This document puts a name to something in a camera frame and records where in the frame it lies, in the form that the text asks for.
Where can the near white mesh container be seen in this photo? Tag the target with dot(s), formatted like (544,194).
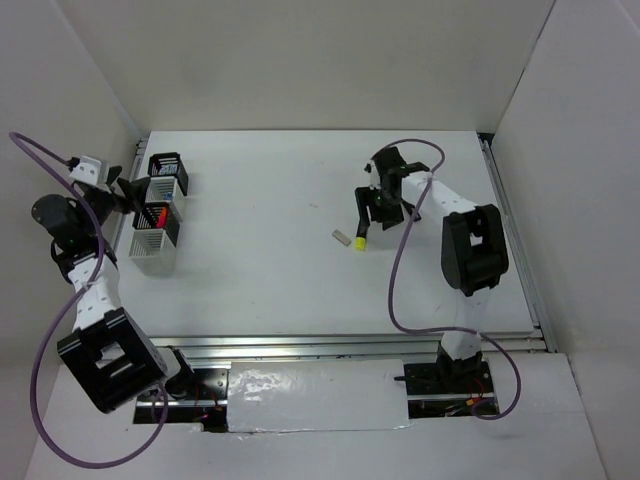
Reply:
(153,252)

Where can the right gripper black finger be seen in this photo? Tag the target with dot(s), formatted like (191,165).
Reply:
(393,215)
(365,198)

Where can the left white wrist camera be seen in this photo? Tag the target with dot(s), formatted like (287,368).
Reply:
(90,171)

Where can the white eraser block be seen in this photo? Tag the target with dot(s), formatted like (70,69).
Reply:
(341,237)

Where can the white mesh container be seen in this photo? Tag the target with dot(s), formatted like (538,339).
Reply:
(166,189)
(153,252)

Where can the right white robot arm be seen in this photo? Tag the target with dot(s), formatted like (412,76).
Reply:
(473,254)

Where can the yellow cap black highlighter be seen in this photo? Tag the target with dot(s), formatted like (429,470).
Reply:
(361,240)

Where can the black mesh container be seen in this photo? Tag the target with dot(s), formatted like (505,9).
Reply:
(147,219)
(182,175)

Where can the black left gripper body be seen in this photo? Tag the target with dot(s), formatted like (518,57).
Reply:
(103,204)

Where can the far black mesh container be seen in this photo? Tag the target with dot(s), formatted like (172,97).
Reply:
(182,175)

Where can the pink cap black highlighter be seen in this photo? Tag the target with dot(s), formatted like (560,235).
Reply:
(162,218)

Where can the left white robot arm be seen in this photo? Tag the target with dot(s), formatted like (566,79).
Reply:
(112,359)

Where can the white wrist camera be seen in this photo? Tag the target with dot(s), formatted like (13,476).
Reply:
(374,178)
(90,171)

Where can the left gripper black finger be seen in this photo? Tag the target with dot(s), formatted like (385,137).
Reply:
(112,175)
(134,194)

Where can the near black mesh container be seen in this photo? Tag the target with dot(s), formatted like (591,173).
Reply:
(147,219)

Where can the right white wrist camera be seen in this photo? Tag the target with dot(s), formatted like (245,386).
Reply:
(374,178)

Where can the far white mesh container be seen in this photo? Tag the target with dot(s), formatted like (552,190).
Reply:
(166,189)

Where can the white foil cover plate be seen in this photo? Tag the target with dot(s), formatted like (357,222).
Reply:
(308,396)

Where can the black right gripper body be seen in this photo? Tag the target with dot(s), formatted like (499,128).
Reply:
(387,207)

